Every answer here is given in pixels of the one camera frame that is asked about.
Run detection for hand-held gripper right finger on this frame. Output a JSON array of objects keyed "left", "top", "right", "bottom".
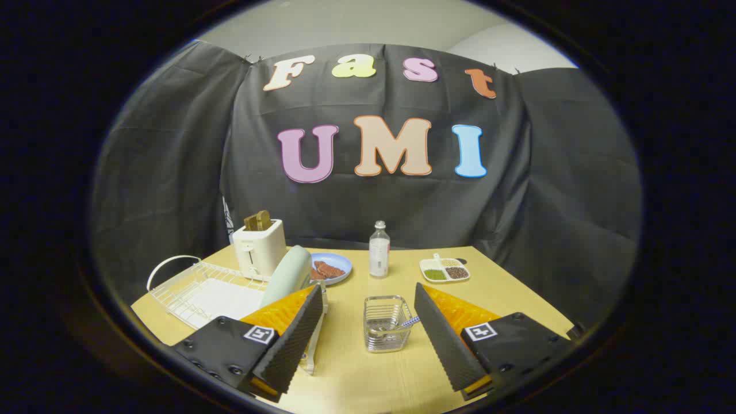
[{"left": 414, "top": 282, "right": 576, "bottom": 401}]

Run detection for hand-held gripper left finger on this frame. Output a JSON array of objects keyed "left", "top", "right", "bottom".
[{"left": 171, "top": 283, "right": 329, "bottom": 403}]

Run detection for metal spoon checkered handle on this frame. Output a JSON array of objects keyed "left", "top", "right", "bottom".
[{"left": 371, "top": 314, "right": 421, "bottom": 340}]

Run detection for clear wire basket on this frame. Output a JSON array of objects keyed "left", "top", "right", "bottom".
[{"left": 363, "top": 295, "right": 413, "bottom": 353}]

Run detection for pale green plate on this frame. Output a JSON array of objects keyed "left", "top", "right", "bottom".
[{"left": 260, "top": 245, "right": 312, "bottom": 308}]

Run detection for white wire dish rack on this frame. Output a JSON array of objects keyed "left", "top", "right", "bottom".
[{"left": 147, "top": 255, "right": 329, "bottom": 375}]

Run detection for white divided spice dish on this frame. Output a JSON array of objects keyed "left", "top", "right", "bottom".
[{"left": 419, "top": 253, "right": 471, "bottom": 283}]

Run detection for blue plate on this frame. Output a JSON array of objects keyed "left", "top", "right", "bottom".
[{"left": 309, "top": 253, "right": 352, "bottom": 286}]

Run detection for brown meat pieces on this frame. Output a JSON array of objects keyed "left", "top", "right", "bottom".
[{"left": 313, "top": 260, "right": 346, "bottom": 281}]

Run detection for white toaster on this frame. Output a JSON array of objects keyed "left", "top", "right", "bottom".
[{"left": 232, "top": 218, "right": 287, "bottom": 281}]

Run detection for clear plastic bottle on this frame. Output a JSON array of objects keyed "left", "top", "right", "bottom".
[{"left": 369, "top": 220, "right": 391, "bottom": 278}]

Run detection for brown toast slice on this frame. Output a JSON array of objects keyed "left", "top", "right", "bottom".
[{"left": 244, "top": 210, "right": 272, "bottom": 232}]

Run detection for black backdrop cloth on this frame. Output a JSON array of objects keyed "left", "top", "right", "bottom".
[{"left": 89, "top": 39, "right": 643, "bottom": 340}]

